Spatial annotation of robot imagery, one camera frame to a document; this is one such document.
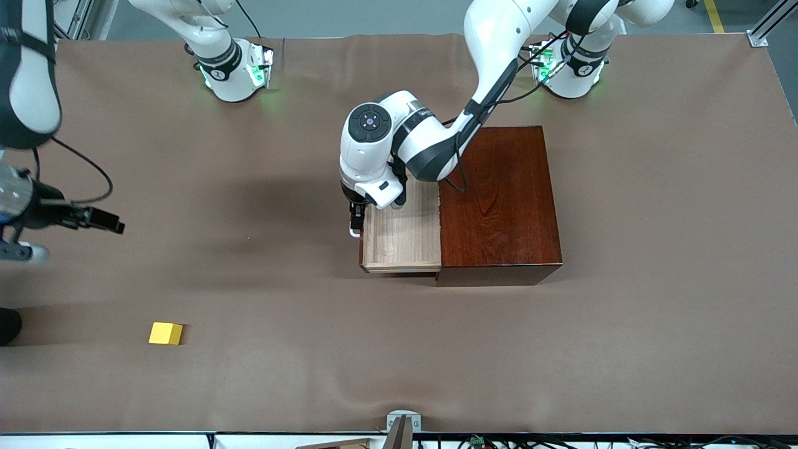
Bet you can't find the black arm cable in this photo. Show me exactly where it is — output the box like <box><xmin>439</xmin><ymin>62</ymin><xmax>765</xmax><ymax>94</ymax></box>
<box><xmin>31</xmin><ymin>136</ymin><xmax>115</xmax><ymax>206</ymax></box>
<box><xmin>436</xmin><ymin>25</ymin><xmax>599</xmax><ymax>194</ymax></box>

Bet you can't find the light wood drawer tray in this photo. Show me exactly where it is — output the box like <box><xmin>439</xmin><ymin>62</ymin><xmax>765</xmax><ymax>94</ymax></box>
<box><xmin>348</xmin><ymin>178</ymin><xmax>443</xmax><ymax>275</ymax></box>

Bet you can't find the light wooden board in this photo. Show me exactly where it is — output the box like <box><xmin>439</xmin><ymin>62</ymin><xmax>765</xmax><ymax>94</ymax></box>
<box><xmin>296</xmin><ymin>438</ymin><xmax>372</xmax><ymax>449</ymax></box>

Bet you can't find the black right base cable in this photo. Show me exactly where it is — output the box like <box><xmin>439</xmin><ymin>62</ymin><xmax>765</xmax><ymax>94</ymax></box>
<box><xmin>234</xmin><ymin>0</ymin><xmax>262</xmax><ymax>39</ymax></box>

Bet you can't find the dark brown wooden cabinet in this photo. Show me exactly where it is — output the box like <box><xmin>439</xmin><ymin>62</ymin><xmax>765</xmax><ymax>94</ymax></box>
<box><xmin>435</xmin><ymin>125</ymin><xmax>564</xmax><ymax>287</ymax></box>

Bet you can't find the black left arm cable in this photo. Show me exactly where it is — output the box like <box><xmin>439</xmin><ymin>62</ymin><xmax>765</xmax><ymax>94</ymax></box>
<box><xmin>436</xmin><ymin>25</ymin><xmax>599</xmax><ymax>194</ymax></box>

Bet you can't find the metal table edge bracket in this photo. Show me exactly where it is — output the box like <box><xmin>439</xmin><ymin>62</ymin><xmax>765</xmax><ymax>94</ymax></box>
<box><xmin>382</xmin><ymin>410</ymin><xmax>422</xmax><ymax>449</ymax></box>

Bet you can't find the yellow block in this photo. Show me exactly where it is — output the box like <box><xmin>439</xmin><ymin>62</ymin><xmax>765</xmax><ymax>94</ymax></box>
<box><xmin>148</xmin><ymin>322</ymin><xmax>185</xmax><ymax>346</ymax></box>

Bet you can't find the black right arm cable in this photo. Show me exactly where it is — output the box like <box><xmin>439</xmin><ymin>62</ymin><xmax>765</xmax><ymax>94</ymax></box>
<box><xmin>31</xmin><ymin>136</ymin><xmax>115</xmax><ymax>206</ymax></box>

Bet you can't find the aluminium frame profile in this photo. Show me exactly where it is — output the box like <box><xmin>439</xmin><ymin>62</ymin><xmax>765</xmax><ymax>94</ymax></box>
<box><xmin>53</xmin><ymin>0</ymin><xmax>94</xmax><ymax>41</ymax></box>
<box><xmin>747</xmin><ymin>0</ymin><xmax>798</xmax><ymax>48</ymax></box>

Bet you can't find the brown table mat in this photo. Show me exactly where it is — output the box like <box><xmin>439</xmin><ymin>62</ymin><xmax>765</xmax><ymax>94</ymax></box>
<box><xmin>0</xmin><ymin>32</ymin><xmax>798</xmax><ymax>435</ymax></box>

